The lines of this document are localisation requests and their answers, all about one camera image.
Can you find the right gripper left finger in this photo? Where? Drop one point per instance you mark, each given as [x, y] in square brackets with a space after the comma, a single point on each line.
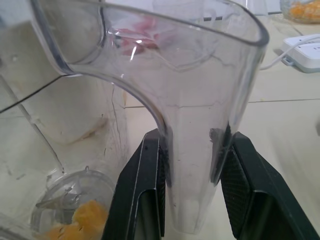
[135, 200]

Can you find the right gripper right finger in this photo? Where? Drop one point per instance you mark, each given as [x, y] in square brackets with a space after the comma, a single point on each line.
[265, 200]

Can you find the orange fruit pieces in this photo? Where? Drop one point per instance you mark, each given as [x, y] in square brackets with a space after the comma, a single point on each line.
[87, 215]

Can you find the clear blender jar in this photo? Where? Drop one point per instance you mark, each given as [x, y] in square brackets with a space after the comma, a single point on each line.
[195, 100]

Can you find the orange food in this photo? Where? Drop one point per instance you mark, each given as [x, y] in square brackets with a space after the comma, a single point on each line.
[305, 8]

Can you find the cream blender base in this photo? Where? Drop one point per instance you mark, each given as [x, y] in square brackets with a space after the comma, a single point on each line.
[75, 100]

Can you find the white power strip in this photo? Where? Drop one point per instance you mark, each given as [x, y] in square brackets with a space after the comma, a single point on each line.
[307, 55]
[280, 56]

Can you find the clear plastic bags with packages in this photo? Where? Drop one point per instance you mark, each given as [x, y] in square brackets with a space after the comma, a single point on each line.
[142, 32]

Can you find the round glass bowl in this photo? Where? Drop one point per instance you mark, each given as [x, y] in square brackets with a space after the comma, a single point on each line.
[300, 17]

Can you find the clear glass flask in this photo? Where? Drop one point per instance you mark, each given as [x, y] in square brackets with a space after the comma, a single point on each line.
[257, 7]

